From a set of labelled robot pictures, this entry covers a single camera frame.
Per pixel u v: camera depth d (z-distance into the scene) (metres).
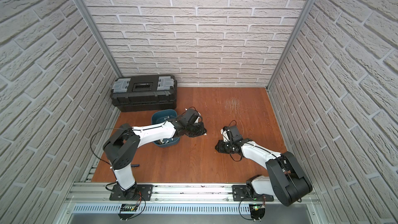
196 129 0.77
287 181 0.42
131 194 0.67
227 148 0.76
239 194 0.73
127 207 0.73
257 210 0.71
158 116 0.99
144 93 0.94
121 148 0.47
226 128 0.84
